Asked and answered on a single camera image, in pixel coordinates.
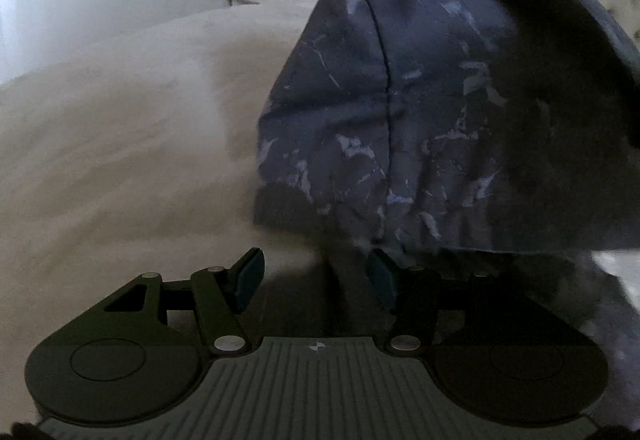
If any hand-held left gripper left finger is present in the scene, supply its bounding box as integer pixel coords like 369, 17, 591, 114
94, 247, 265, 353

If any beige bed blanket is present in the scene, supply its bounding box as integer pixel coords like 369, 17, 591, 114
0, 0, 341, 421

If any blue marbled garment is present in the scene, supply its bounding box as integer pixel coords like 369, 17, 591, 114
252, 0, 640, 421

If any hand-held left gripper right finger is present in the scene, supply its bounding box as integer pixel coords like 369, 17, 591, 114
365, 249, 548, 354

